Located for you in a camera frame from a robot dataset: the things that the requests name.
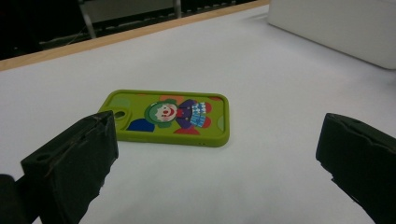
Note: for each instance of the white plastic container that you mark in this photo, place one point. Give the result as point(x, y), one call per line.
point(336, 28)

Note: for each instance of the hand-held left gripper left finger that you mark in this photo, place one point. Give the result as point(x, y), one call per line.
point(71, 161)

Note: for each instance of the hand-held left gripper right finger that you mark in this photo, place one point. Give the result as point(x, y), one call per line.
point(361, 161)

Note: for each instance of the green clown phone case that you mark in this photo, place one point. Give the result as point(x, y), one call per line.
point(174, 139)

